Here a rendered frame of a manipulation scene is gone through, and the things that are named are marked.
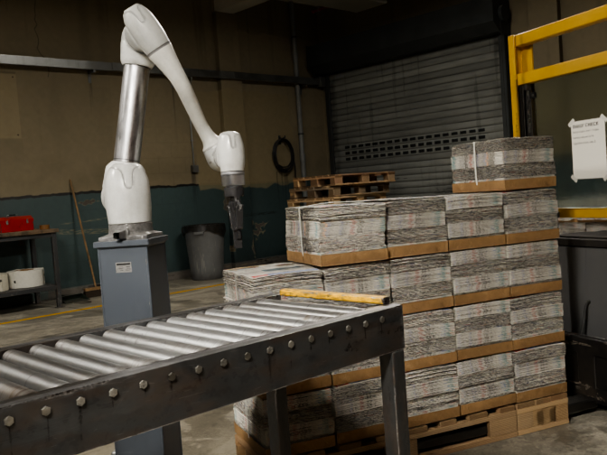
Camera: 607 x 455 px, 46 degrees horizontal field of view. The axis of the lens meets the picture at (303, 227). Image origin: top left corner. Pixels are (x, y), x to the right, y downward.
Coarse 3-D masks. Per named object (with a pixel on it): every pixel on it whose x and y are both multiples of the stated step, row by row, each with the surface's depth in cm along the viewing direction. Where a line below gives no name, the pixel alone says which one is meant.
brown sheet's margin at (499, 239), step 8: (448, 240) 292; (456, 240) 293; (464, 240) 295; (472, 240) 297; (480, 240) 298; (488, 240) 300; (496, 240) 301; (504, 240) 303; (448, 248) 293; (456, 248) 294; (464, 248) 295
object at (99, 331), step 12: (240, 300) 223; (252, 300) 222; (180, 312) 207; (204, 312) 209; (120, 324) 194; (132, 324) 193; (144, 324) 196; (60, 336) 183; (72, 336) 182; (0, 348) 172; (12, 348) 171; (24, 348) 173
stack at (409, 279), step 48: (240, 288) 271; (288, 288) 265; (336, 288) 273; (384, 288) 281; (432, 288) 290; (480, 288) 299; (432, 336) 289; (480, 336) 299; (432, 384) 290; (480, 384) 300; (336, 432) 274; (432, 432) 290
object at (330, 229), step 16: (304, 208) 280; (320, 208) 267; (336, 208) 270; (352, 208) 272; (368, 208) 274; (384, 208) 277; (304, 224) 281; (320, 224) 269; (336, 224) 270; (352, 224) 273; (368, 224) 275; (384, 224) 278; (304, 240) 282; (320, 240) 268; (336, 240) 271; (352, 240) 273; (368, 240) 276; (384, 240) 278
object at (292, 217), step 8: (288, 208) 297; (296, 208) 288; (288, 216) 298; (296, 216) 289; (288, 224) 299; (296, 224) 290; (288, 232) 300; (296, 232) 290; (288, 240) 299; (296, 240) 290; (288, 248) 301; (296, 248) 291
